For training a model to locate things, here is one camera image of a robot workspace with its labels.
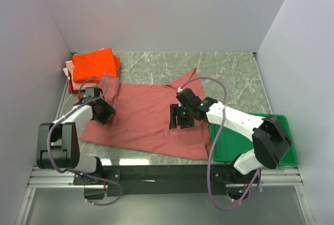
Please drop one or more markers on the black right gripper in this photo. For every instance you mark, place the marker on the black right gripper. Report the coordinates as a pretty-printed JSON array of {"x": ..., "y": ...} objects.
[{"x": 175, "y": 110}]

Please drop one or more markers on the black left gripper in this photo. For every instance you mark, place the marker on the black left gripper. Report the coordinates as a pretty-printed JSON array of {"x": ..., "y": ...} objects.
[{"x": 108, "y": 110}]

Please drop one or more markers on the dusty pink t shirt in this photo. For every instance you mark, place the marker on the dusty pink t shirt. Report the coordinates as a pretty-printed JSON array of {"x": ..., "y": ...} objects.
[{"x": 142, "y": 117}]

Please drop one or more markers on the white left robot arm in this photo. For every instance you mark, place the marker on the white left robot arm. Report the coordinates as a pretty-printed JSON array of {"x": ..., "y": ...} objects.
[{"x": 58, "y": 142}]

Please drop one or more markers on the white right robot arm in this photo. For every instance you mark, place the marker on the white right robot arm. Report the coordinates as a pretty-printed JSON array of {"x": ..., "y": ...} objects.
[{"x": 269, "y": 137}]

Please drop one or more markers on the folded pale pink shirt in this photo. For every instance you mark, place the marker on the folded pale pink shirt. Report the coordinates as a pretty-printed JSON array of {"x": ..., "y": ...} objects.
[{"x": 69, "y": 72}]

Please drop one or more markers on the folded red shirt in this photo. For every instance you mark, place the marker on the folded red shirt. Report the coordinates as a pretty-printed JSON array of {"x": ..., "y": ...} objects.
[{"x": 70, "y": 87}]

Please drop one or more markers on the folded orange t shirt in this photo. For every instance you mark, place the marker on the folded orange t shirt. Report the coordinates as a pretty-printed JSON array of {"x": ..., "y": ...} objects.
[{"x": 95, "y": 64}]

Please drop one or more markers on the green plastic tray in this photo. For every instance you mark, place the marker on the green plastic tray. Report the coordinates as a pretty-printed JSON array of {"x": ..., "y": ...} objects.
[{"x": 230, "y": 144}]

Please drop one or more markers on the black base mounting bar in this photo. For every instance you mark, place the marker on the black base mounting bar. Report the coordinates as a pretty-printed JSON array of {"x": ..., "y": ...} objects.
[{"x": 165, "y": 179}]

